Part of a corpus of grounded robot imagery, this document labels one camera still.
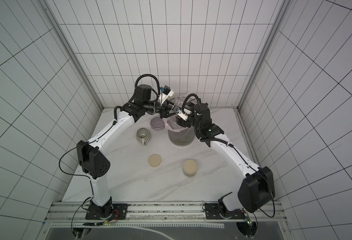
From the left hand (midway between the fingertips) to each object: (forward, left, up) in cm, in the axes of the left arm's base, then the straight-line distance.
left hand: (177, 111), depth 74 cm
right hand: (+6, -5, -1) cm, 8 cm away
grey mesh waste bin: (-1, -3, -24) cm, 24 cm away
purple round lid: (+15, +15, -30) cm, 36 cm away
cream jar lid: (-12, +14, -32) cm, 37 cm away
